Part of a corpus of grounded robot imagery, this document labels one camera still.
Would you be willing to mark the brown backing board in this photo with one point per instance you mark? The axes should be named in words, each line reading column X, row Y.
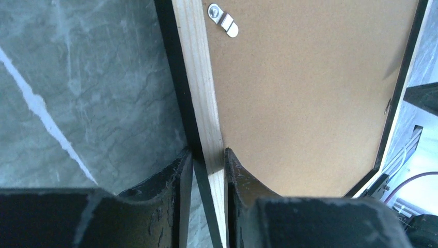
column 302, row 89

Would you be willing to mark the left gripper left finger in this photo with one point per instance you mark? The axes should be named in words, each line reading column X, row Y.
column 153, row 213

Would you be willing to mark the picture frame black and wood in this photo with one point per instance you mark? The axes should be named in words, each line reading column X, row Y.
column 183, row 25

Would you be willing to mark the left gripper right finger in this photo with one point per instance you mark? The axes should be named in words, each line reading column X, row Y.
column 259, row 217

